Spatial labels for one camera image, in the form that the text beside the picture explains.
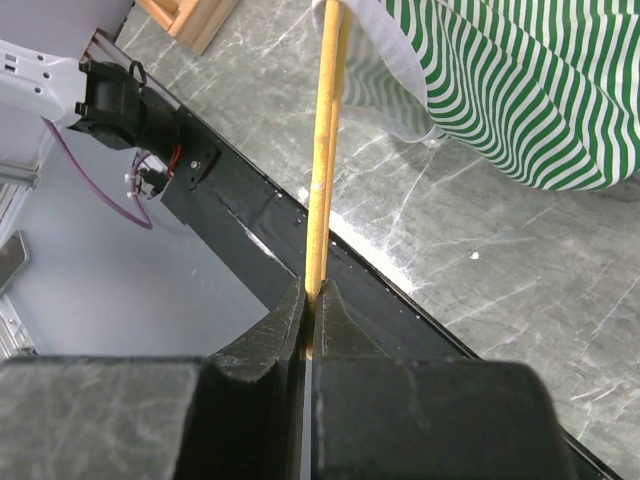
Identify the left wooden clothes rack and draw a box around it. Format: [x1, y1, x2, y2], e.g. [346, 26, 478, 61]
[136, 0, 238, 55]

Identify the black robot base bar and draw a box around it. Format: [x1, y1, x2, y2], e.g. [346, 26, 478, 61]
[134, 84, 626, 480]

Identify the yellow hanger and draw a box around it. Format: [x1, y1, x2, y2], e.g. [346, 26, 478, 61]
[305, 1, 352, 359]

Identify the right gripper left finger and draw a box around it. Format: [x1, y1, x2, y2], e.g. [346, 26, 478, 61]
[1, 280, 305, 479]

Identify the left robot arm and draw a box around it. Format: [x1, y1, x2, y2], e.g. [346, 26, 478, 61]
[1, 41, 180, 159]

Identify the aluminium rail frame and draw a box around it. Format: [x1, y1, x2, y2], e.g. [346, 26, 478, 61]
[0, 29, 126, 359]

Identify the green white striped tank top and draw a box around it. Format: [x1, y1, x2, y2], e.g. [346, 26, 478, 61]
[342, 0, 639, 191]

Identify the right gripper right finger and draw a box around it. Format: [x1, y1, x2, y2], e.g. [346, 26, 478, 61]
[312, 280, 575, 479]

